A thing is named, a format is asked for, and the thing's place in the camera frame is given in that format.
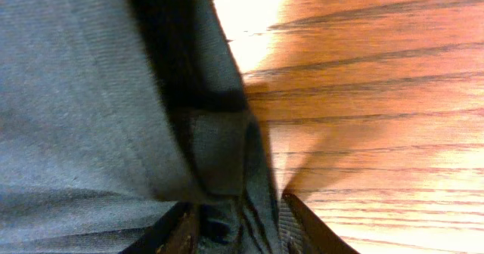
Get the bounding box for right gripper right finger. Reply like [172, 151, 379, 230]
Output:
[279, 192, 359, 254]

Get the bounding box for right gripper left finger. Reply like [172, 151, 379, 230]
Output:
[120, 203, 199, 254]

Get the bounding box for black t-shirt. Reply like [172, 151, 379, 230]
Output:
[1, 0, 281, 253]

